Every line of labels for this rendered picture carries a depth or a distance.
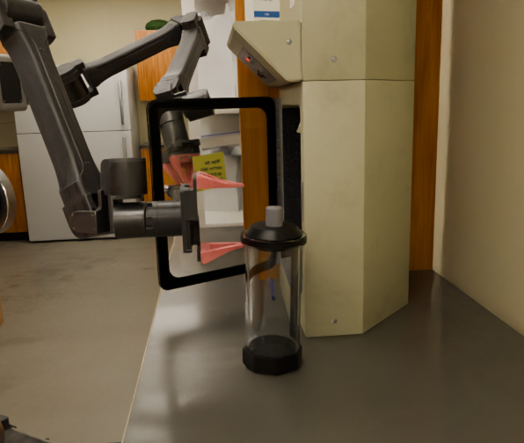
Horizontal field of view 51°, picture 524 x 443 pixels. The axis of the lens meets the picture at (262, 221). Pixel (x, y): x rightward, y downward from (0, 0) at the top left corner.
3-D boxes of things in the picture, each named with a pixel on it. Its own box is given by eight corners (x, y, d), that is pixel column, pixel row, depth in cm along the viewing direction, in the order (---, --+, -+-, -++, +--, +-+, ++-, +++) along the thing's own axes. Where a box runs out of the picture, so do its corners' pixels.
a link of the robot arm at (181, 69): (194, 49, 164) (182, 13, 157) (213, 45, 162) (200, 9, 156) (163, 127, 132) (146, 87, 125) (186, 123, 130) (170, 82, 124)
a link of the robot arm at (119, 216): (113, 236, 90) (107, 241, 84) (111, 194, 89) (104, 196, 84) (156, 234, 91) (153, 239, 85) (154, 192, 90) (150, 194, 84)
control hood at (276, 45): (279, 87, 126) (278, 41, 124) (302, 81, 94) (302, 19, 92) (228, 88, 125) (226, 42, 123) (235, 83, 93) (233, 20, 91)
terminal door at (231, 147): (279, 266, 133) (274, 96, 125) (160, 292, 117) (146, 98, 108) (277, 265, 134) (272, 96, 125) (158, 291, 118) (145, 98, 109)
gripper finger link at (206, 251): (246, 218, 86) (185, 221, 85) (247, 263, 87) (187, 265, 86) (243, 210, 92) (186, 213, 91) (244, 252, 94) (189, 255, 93)
